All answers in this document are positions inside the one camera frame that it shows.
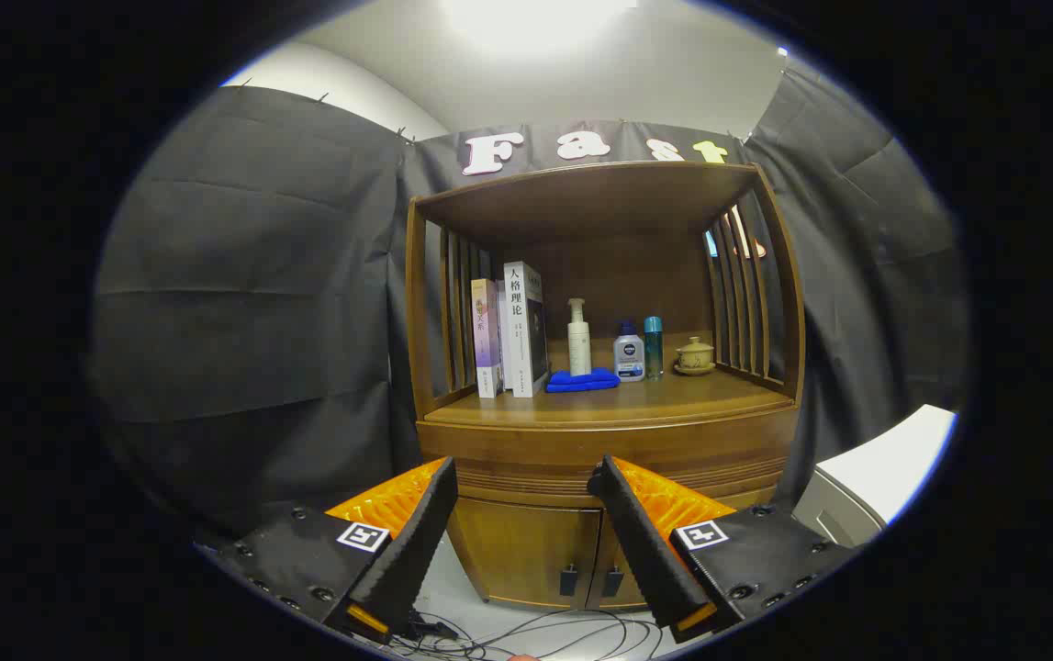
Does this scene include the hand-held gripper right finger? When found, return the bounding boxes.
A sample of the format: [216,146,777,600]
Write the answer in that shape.
[587,454,857,644]

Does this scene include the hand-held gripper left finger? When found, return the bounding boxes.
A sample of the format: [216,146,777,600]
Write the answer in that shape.
[205,456,459,644]

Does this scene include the wooden drawer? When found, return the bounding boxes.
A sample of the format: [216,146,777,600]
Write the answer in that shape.
[416,418,801,506]

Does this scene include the wooden cabinet door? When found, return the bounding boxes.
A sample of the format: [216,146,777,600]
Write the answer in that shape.
[586,487,779,613]
[448,496,602,609]

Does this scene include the wooden countertop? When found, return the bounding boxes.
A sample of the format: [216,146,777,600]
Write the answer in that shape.
[423,367,795,431]

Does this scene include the wooden cabinet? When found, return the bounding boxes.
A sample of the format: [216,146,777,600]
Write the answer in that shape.
[404,162,807,613]

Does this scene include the folded blue cloth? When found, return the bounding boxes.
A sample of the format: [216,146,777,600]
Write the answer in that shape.
[545,367,622,394]

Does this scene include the white bottle with blue cap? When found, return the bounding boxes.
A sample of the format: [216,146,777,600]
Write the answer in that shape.
[613,320,646,383]

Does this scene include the yellow ceramic lidded cup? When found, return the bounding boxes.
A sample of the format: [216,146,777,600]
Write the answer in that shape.
[675,336,717,376]

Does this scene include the purple book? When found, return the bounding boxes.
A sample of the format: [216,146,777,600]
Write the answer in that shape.
[471,278,506,399]

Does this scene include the white pump bottle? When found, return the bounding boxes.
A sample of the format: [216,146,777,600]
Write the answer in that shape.
[567,297,593,376]

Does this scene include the thick white book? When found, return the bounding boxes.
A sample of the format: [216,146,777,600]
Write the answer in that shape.
[500,261,551,398]

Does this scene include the white appliance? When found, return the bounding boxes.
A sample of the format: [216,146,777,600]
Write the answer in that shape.
[792,404,958,550]

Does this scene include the black backdrop cloth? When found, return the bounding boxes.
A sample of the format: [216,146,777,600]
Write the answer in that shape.
[90,69,972,543]

